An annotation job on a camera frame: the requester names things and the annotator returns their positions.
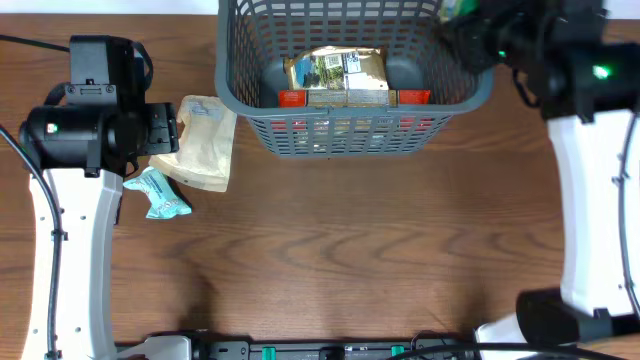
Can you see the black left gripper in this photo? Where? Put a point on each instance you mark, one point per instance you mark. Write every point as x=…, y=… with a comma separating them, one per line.
x=165, y=118

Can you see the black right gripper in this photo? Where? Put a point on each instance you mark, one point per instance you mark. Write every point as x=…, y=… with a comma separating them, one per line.
x=462, y=38

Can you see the teal wipes packet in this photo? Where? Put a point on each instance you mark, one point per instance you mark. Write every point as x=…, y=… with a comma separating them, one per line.
x=164, y=203

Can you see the beige paper pouch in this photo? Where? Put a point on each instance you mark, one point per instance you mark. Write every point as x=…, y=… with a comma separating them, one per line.
x=203, y=160

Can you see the orange pasta packet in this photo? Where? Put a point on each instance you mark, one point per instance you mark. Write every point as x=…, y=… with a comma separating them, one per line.
x=352, y=98

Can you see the gold foil pouch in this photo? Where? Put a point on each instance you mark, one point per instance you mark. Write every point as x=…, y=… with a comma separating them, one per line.
x=337, y=68

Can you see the green lid jar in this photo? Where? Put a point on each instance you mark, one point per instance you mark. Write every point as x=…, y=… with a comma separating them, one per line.
x=451, y=9

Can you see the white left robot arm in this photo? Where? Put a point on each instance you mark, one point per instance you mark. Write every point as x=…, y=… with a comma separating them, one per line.
x=81, y=141

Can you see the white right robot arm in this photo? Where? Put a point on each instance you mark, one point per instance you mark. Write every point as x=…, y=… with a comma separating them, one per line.
x=587, y=91

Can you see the grey plastic lattice basket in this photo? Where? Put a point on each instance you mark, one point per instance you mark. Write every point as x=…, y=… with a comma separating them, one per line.
x=256, y=38

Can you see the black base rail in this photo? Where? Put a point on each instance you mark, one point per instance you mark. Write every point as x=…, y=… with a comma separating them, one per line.
x=202, y=346

